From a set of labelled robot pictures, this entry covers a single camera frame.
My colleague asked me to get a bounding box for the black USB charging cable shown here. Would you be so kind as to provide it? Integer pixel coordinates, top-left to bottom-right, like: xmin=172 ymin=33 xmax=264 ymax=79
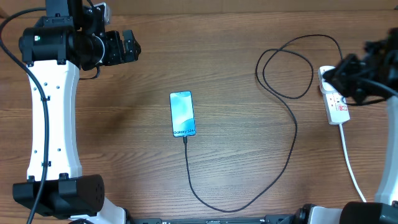
xmin=182 ymin=34 xmax=344 ymax=213

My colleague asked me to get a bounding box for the blue Galaxy smartphone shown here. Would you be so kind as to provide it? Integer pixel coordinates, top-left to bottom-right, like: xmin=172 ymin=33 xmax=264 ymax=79
xmin=169 ymin=91 xmax=197 ymax=138

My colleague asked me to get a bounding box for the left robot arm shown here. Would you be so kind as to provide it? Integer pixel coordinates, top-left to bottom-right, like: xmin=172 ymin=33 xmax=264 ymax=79
xmin=12 ymin=1 xmax=141 ymax=223

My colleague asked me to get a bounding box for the white charger plug adapter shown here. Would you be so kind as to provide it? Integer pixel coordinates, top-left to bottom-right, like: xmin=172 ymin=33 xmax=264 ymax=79
xmin=320 ymin=78 xmax=337 ymax=94

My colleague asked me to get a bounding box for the white power strip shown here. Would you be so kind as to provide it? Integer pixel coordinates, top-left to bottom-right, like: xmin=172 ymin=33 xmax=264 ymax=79
xmin=318 ymin=65 xmax=350 ymax=125

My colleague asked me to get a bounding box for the cardboard backdrop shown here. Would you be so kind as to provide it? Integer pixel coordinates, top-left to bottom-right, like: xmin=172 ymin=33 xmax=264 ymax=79
xmin=0 ymin=0 xmax=398 ymax=19

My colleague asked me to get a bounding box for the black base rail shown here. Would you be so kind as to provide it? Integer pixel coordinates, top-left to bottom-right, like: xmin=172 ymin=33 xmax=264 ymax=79
xmin=124 ymin=203 xmax=343 ymax=224

